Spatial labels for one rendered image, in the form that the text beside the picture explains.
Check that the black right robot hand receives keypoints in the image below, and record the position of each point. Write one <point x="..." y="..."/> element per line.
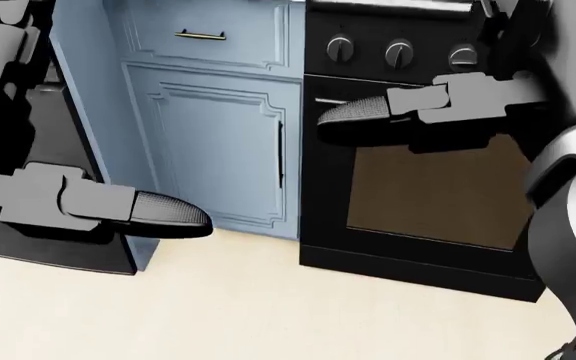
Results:
<point x="448" y="101"/>

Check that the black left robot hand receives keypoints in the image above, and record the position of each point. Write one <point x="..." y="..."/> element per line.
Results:
<point x="88" y="202"/>

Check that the black dishwasher panel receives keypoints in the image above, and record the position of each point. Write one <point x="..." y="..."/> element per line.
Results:
<point x="63" y="180"/>

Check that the round black oven knob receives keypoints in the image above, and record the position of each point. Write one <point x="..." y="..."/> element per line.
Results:
<point x="463" y="56"/>
<point x="399" y="53"/>
<point x="340" y="48"/>

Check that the black oven range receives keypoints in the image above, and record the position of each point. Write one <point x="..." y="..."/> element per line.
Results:
<point x="418" y="180"/>

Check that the light blue cabinet door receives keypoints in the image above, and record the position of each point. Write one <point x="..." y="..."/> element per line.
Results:
<point x="218" y="150"/>

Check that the light blue cabinet drawer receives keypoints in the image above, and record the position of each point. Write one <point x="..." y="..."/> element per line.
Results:
<point x="207" y="33"/>

